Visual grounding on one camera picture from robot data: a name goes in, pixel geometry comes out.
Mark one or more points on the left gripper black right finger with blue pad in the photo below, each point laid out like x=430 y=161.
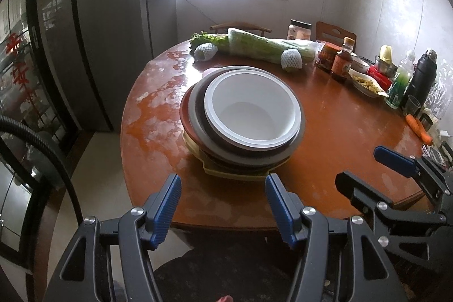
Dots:
x=338 y=259

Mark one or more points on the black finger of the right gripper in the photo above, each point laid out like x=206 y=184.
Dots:
x=363 y=196

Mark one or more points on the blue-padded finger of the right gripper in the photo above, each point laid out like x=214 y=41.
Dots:
x=436 y=183

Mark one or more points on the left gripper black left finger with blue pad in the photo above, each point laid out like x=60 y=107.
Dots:
x=84 y=270

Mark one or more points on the yellow scalloped plate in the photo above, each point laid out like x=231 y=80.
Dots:
x=218 y=168

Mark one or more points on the orange plastic bowl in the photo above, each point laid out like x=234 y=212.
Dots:
x=185 y=117

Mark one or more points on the orange carrot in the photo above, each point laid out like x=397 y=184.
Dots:
x=418 y=129

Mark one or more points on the drinking glass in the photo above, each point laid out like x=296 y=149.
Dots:
x=412 y=106

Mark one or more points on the green drink bottle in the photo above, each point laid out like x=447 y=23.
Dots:
x=403 y=76

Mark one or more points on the black thermos flask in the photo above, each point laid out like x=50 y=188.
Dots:
x=423 y=78

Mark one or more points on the plate of yellow food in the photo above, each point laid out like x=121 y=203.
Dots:
x=366 y=85

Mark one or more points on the red packet box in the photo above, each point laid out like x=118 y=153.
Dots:
x=383 y=81

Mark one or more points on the white bowl with food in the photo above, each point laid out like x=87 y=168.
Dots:
x=359 y=65

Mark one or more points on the steel bowl with yellow lid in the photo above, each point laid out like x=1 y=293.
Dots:
x=383 y=62

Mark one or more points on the brown sauce bottle yellow cap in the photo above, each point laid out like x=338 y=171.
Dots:
x=343 y=60

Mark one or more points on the red sauce jar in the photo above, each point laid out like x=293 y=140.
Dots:
x=326 y=56

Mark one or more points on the right foam-netted fruit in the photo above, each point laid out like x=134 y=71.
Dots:
x=291 y=59

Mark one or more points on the foam-netted fruit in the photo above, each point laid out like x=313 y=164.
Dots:
x=291 y=59
x=205 y=52

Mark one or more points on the wrapped napa cabbage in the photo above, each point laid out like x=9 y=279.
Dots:
x=245 y=44

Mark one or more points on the clear jar black lid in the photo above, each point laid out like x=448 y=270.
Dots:
x=298 y=30

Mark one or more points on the green leafy lettuce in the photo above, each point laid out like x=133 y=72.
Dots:
x=219 y=40

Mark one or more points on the left foam-netted fruit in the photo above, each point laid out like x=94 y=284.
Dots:
x=205 y=52

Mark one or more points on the curved wooden chair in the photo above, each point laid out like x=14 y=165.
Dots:
x=245 y=26

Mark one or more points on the dark refrigerator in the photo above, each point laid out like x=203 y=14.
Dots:
x=87 y=55

